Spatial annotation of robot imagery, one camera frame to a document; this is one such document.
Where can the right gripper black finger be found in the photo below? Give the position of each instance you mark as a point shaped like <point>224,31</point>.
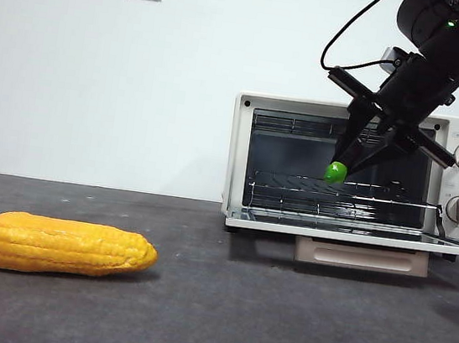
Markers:
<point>355,129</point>
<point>378,151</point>

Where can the pale grey right wrist camera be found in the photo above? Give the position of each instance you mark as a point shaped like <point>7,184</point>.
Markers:
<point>392,57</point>

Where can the purple eggplant with green stem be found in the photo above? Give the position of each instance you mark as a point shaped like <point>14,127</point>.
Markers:
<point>335,172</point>

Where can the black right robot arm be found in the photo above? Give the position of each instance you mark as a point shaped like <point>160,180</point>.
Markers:
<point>453,44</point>

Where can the yellow corn cob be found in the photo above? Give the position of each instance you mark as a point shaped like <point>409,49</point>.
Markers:
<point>58,248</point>

